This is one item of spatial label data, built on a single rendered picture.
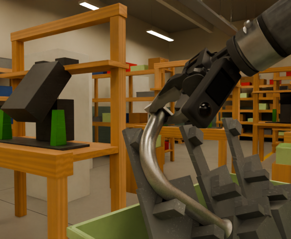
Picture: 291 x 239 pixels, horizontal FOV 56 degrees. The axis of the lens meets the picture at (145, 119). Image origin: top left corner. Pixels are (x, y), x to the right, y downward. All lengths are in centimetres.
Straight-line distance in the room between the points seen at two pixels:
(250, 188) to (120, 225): 37
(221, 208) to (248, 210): 7
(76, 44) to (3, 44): 220
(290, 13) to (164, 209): 35
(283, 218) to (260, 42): 50
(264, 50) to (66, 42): 799
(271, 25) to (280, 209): 51
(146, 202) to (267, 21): 35
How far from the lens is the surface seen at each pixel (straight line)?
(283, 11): 44
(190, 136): 63
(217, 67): 46
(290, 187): 91
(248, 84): 1076
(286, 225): 83
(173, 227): 56
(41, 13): 801
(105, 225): 61
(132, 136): 55
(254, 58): 45
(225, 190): 62
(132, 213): 65
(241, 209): 71
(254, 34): 44
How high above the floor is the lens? 118
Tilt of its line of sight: 2 degrees down
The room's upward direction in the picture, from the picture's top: straight up
